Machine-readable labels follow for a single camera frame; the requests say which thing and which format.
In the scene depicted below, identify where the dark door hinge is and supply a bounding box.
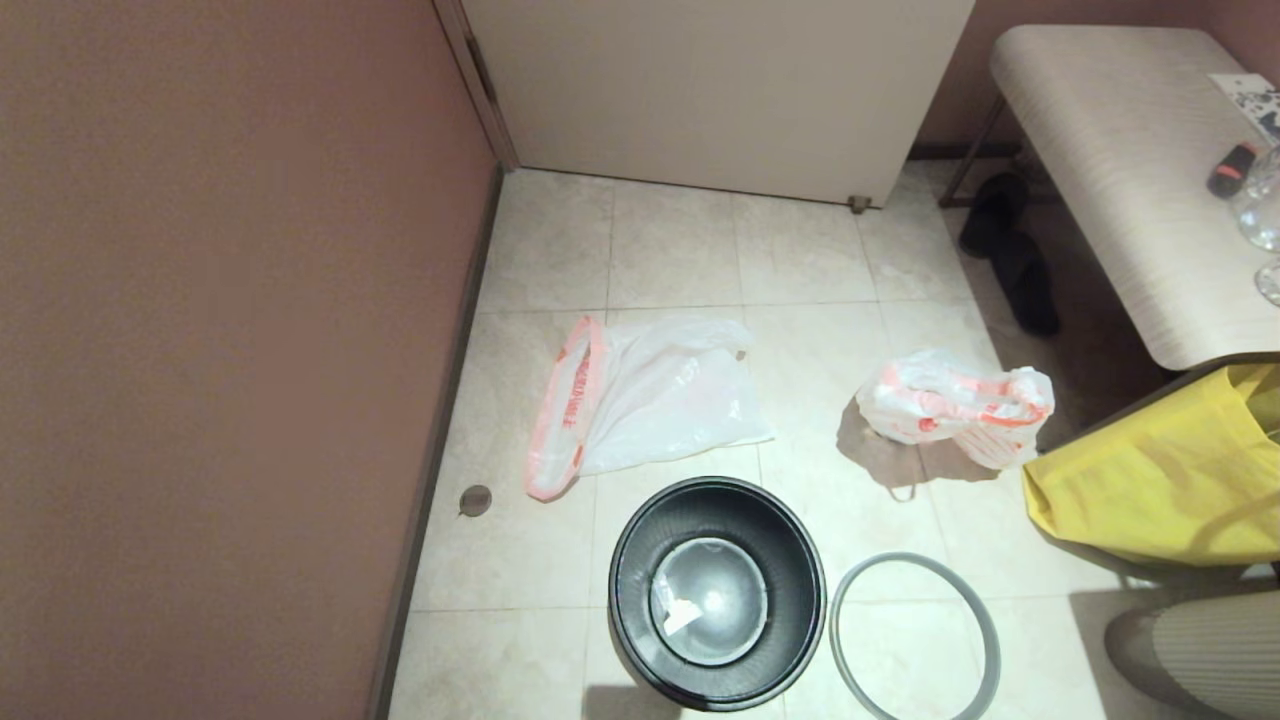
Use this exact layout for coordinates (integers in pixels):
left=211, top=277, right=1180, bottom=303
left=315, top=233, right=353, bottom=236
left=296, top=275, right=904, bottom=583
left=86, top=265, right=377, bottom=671
left=468, top=36, right=499, bottom=103

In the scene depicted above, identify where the grey bin retaining ring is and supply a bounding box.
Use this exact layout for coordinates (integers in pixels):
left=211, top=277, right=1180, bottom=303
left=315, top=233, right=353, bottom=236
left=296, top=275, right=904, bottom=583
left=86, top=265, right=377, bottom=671
left=828, top=552, right=1002, bottom=720

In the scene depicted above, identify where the printed paper leaflet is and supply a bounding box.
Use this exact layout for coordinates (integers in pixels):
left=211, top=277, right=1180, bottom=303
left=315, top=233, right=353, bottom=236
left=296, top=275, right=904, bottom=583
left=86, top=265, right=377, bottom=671
left=1207, top=72, right=1280, bottom=141

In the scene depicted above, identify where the grey ribbed stool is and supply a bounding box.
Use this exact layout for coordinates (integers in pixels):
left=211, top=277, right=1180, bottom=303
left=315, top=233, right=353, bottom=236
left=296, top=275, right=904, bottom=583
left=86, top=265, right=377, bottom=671
left=1104, top=590, right=1280, bottom=720

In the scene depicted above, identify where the black and red remote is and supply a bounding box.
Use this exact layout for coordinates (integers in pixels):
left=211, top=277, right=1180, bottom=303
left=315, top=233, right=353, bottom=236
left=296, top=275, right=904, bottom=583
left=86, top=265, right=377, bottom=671
left=1207, top=142, right=1259, bottom=200

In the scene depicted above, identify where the beige door frame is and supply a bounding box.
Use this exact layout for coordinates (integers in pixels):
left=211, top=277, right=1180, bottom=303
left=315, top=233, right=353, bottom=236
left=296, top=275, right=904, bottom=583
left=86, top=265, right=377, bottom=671
left=432, top=0, right=521, bottom=171

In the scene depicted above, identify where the thin metal table leg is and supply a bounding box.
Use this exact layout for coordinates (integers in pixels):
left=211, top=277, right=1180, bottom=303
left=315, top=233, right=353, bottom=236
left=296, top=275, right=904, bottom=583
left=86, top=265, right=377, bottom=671
left=940, top=95, right=1011, bottom=209

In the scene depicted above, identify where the beige wood-grain table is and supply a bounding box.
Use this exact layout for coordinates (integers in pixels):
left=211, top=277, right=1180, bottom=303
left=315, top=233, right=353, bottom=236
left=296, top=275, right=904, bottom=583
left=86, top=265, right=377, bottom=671
left=990, top=25, right=1280, bottom=373

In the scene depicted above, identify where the black slipper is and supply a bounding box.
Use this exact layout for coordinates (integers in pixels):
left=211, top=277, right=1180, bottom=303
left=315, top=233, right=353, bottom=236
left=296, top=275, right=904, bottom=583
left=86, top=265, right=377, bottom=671
left=990, top=232, right=1061, bottom=339
left=960, top=173, right=1031, bottom=259

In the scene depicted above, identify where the white red plastic bin liner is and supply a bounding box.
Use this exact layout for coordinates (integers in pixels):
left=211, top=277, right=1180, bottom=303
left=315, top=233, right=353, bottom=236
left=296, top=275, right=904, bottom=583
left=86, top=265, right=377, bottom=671
left=525, top=316, right=776, bottom=503

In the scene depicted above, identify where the black round trash bin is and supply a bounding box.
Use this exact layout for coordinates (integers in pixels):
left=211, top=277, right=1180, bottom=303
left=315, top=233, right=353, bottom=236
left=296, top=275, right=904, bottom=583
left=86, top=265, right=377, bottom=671
left=607, top=476, right=829, bottom=713

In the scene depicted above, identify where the white door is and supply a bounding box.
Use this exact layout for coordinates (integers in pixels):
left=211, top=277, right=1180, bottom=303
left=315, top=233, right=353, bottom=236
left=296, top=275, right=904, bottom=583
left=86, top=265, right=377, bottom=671
left=460, top=0, right=976, bottom=208

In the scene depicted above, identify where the white red plastic bag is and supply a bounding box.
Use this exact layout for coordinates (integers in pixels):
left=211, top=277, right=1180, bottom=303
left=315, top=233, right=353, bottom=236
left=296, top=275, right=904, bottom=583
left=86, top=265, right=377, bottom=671
left=855, top=348, right=1056, bottom=471

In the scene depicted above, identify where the yellow fabric bag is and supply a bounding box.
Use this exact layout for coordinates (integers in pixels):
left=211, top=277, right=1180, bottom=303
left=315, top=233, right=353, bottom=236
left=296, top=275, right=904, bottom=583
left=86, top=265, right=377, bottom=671
left=1022, top=363, right=1280, bottom=568

